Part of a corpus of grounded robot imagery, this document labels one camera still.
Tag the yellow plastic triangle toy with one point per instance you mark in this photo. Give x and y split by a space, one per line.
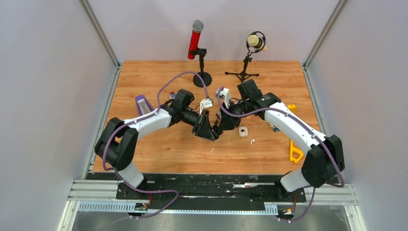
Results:
295 154

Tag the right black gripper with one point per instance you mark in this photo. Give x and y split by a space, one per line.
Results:
228 122

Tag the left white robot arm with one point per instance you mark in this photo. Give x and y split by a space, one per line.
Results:
117 143

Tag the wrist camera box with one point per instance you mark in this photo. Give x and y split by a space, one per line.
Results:
206 103
224 94

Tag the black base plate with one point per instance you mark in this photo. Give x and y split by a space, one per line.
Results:
210 192

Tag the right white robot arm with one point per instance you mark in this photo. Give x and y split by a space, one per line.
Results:
324 154

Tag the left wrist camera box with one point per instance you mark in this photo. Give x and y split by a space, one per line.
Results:
206 103

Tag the beige condenser microphone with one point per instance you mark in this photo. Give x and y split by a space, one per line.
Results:
256 42

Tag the purple metronome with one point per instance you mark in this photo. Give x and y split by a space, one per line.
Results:
143 105

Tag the red glitter microphone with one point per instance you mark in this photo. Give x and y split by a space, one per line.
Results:
197 28

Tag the yellow stacking toy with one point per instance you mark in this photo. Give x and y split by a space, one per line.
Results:
292 108

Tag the black tripod mic stand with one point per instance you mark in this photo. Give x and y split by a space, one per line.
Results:
243 75

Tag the white earbud charging case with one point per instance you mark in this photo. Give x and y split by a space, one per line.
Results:
243 131

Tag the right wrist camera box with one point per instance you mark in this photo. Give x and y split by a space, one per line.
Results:
224 94

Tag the small clown figurine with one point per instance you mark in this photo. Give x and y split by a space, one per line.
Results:
172 95

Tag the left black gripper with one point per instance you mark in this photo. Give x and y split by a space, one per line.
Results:
204 130

